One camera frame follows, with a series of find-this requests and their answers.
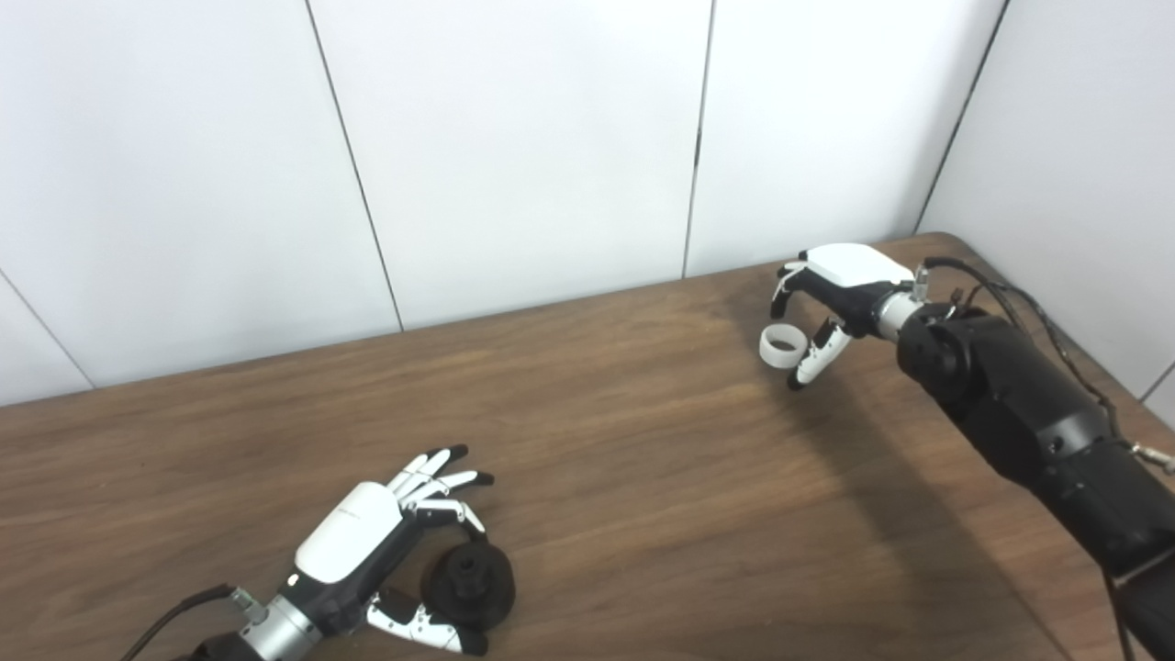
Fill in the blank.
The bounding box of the white and black right hand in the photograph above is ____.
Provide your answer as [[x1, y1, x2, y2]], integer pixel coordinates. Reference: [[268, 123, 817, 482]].
[[769, 243, 919, 392]]

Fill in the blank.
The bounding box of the white and black left hand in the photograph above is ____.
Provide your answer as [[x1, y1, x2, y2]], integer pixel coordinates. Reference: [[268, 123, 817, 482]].
[[280, 444, 495, 657]]

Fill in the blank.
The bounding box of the white toothed plastic ring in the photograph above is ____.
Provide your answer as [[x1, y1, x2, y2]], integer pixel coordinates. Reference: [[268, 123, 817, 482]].
[[759, 325, 810, 370]]

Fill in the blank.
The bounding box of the round black plastic part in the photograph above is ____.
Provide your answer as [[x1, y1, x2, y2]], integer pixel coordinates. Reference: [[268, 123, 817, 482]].
[[420, 542, 517, 633]]

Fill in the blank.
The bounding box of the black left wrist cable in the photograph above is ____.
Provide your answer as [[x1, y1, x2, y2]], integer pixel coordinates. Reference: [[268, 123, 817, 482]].
[[119, 584, 267, 661]]

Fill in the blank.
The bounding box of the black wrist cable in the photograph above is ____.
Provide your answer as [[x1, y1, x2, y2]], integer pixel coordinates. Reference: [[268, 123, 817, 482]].
[[913, 257, 1144, 661], [119, 584, 267, 661]]

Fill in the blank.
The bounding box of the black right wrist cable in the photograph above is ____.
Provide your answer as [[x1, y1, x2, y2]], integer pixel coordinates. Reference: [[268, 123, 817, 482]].
[[913, 257, 1144, 661]]

